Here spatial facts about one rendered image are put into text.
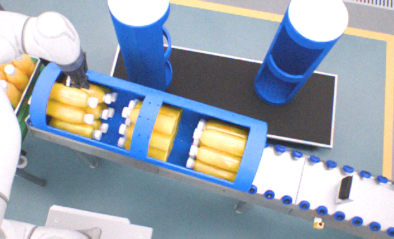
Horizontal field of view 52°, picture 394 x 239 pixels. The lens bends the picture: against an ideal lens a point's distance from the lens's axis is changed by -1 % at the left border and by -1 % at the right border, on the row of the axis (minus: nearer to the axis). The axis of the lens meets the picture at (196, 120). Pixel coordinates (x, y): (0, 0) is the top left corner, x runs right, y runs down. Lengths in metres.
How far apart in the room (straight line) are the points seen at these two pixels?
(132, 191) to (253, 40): 1.37
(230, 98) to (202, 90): 0.19
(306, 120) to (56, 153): 1.64
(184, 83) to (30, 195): 1.22
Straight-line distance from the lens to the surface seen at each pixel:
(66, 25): 1.11
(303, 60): 2.60
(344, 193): 1.72
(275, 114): 2.71
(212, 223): 2.66
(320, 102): 2.82
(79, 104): 1.61
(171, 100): 1.54
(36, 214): 2.80
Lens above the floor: 2.65
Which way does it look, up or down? 73 degrees down
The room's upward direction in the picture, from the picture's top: 8 degrees clockwise
